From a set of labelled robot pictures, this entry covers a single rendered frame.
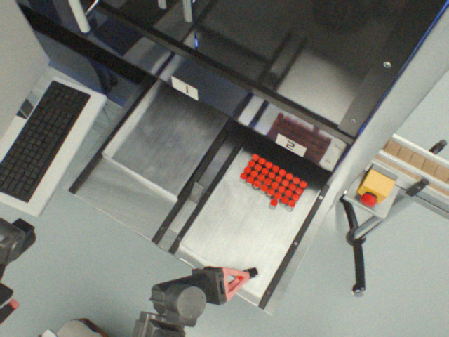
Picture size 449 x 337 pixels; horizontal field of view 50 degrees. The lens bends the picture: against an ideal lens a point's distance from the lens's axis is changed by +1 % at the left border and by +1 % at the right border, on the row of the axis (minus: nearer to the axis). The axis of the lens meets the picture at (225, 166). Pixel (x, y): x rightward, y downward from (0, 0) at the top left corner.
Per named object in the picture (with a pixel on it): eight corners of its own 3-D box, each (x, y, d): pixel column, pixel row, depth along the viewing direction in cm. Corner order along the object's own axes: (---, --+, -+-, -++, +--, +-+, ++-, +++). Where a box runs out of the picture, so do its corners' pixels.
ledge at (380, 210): (362, 161, 146) (364, 159, 145) (401, 181, 144) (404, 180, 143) (342, 198, 142) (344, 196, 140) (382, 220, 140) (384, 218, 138)
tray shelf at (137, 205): (153, 69, 156) (153, 66, 155) (347, 173, 145) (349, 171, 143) (63, 189, 141) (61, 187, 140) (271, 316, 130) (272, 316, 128)
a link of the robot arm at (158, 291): (144, 284, 93) (149, 314, 93) (158, 288, 87) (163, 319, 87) (177, 276, 97) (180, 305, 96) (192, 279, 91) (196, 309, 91)
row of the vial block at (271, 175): (249, 164, 143) (250, 158, 139) (302, 194, 140) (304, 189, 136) (245, 170, 142) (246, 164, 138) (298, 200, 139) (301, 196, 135)
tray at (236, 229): (241, 151, 145) (242, 146, 141) (318, 194, 140) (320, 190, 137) (179, 246, 134) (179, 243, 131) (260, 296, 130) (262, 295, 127)
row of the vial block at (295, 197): (245, 170, 142) (245, 164, 138) (298, 200, 139) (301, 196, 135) (241, 176, 142) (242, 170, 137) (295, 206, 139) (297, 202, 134)
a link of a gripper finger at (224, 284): (257, 293, 99) (218, 305, 94) (238, 290, 105) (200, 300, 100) (252, 260, 99) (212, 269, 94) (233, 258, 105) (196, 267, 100)
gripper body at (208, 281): (228, 303, 93) (195, 313, 89) (203, 298, 102) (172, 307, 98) (223, 269, 93) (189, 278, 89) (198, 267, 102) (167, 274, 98)
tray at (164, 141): (166, 73, 154) (165, 67, 150) (236, 110, 150) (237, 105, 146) (104, 157, 143) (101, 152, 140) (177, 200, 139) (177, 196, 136)
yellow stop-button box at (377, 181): (365, 171, 135) (374, 162, 128) (389, 184, 134) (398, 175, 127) (354, 193, 132) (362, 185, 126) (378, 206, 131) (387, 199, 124)
